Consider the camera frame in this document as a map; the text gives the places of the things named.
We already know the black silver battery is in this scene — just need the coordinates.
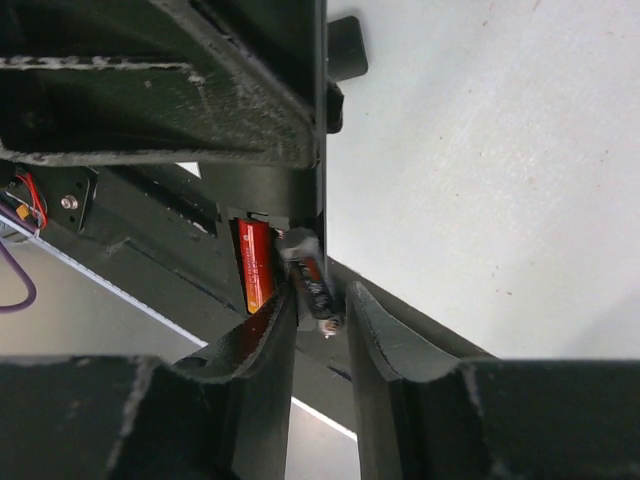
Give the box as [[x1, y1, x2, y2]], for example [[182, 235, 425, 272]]
[[276, 227, 344, 338]]

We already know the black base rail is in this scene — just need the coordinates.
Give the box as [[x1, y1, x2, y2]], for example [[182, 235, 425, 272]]
[[1, 160, 492, 430]]

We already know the red orange battery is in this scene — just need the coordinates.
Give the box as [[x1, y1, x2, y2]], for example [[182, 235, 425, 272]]
[[238, 220, 275, 314]]

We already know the black battery cover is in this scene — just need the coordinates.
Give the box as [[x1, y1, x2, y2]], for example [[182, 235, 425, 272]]
[[328, 15, 369, 82]]

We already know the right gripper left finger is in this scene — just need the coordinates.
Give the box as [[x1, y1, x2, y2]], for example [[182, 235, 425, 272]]
[[1, 287, 297, 479]]

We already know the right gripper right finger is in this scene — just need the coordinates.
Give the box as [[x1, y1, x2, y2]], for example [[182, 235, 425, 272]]
[[346, 282, 639, 479]]

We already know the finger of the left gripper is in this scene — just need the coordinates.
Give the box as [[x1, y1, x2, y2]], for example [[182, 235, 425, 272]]
[[1, 1, 320, 169], [326, 80, 344, 134]]

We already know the black remote control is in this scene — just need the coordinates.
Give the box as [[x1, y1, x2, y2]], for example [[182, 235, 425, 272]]
[[199, 0, 331, 361]]

